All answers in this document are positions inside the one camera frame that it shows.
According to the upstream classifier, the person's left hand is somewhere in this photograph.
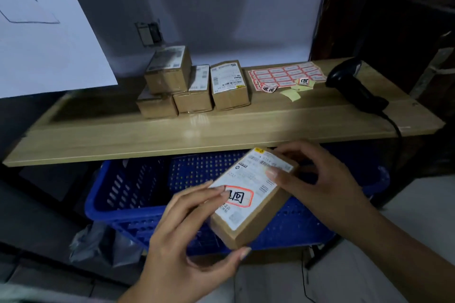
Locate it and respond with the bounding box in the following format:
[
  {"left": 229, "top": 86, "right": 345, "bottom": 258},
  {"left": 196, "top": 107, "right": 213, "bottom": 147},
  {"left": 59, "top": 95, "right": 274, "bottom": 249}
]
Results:
[{"left": 141, "top": 180, "right": 252, "bottom": 291}]

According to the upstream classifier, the person's right hand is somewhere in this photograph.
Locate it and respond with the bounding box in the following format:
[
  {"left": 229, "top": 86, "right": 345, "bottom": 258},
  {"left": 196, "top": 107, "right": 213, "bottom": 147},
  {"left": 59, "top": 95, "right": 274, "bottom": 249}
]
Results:
[{"left": 265, "top": 140, "right": 374, "bottom": 241}]

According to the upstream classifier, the cardboard box with red-ringed sticker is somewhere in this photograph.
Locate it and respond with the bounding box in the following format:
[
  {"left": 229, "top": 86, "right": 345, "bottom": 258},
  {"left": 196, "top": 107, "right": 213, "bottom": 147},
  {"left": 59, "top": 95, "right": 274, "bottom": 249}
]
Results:
[{"left": 209, "top": 147, "right": 299, "bottom": 250}]

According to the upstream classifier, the person's left forearm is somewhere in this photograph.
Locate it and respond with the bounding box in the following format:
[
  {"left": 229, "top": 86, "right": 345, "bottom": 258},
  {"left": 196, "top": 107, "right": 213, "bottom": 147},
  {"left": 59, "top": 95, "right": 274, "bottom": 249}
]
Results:
[{"left": 117, "top": 272, "right": 200, "bottom": 303}]

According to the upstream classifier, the person's right forearm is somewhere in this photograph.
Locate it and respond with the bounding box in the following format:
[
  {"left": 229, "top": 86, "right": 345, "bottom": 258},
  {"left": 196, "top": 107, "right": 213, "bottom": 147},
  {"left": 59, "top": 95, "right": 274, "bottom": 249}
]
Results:
[{"left": 337, "top": 203, "right": 455, "bottom": 303}]

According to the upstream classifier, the blue plastic basket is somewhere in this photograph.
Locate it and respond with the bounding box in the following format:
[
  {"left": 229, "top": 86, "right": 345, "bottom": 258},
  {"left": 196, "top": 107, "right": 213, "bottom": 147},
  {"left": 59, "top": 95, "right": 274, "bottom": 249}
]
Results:
[{"left": 84, "top": 149, "right": 391, "bottom": 256}]

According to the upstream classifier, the yellow sticker backing paper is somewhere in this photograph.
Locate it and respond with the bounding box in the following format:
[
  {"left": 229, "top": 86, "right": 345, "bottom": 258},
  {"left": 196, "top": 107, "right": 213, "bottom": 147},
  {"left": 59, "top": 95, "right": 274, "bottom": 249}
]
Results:
[{"left": 279, "top": 85, "right": 314, "bottom": 102}]

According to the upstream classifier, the cardboard box with white label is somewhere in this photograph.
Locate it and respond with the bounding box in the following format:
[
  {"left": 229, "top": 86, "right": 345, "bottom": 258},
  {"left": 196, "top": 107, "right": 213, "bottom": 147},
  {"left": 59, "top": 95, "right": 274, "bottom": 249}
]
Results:
[
  {"left": 144, "top": 45, "right": 193, "bottom": 95},
  {"left": 210, "top": 60, "right": 251, "bottom": 111},
  {"left": 136, "top": 86, "right": 178, "bottom": 119},
  {"left": 173, "top": 64, "right": 213, "bottom": 114}
]

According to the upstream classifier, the grey plastic bag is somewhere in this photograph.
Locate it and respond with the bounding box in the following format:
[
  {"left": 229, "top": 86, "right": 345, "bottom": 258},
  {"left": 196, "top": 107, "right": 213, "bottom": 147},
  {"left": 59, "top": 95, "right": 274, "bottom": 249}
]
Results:
[{"left": 69, "top": 222, "right": 143, "bottom": 268}]

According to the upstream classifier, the sheet of red-framed stickers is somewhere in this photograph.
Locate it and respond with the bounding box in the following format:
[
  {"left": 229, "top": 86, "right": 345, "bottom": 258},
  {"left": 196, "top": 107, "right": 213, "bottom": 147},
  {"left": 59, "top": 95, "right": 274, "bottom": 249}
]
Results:
[{"left": 247, "top": 61, "right": 327, "bottom": 92}]

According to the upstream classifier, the black barcode scanner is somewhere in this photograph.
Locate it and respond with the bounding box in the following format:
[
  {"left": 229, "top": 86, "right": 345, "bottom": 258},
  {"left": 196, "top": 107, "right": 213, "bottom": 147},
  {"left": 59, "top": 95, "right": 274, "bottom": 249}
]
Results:
[{"left": 325, "top": 57, "right": 390, "bottom": 115}]

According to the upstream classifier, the grey metal strip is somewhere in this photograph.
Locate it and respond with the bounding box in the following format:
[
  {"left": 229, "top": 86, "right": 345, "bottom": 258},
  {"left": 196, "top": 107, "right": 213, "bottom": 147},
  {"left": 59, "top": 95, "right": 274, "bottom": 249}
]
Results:
[{"left": 409, "top": 46, "right": 455, "bottom": 100}]

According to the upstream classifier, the dark wooden cabinet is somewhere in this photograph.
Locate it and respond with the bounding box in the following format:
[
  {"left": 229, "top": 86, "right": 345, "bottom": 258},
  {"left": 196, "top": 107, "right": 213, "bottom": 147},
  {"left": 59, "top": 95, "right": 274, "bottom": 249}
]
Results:
[{"left": 309, "top": 0, "right": 455, "bottom": 122}]

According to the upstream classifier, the large white paper sheet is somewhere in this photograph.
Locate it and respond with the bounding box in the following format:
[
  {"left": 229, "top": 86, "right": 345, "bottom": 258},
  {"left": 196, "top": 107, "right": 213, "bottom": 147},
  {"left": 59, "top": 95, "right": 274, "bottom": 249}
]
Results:
[{"left": 0, "top": 0, "right": 119, "bottom": 99}]

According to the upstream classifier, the thin black floor cable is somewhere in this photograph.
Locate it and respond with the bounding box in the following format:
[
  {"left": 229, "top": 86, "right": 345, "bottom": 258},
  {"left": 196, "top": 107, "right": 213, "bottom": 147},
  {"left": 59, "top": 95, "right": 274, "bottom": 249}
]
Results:
[{"left": 301, "top": 249, "right": 318, "bottom": 303}]

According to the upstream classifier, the black scanner cable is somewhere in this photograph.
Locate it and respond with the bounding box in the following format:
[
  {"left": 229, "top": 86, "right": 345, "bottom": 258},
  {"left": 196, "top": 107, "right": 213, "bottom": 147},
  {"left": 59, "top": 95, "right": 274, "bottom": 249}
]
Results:
[{"left": 376, "top": 110, "right": 404, "bottom": 141}]

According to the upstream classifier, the wall socket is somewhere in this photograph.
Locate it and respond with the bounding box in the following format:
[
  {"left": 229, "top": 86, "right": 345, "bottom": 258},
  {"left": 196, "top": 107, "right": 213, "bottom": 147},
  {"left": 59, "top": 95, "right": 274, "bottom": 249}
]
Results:
[{"left": 135, "top": 21, "right": 165, "bottom": 47}]

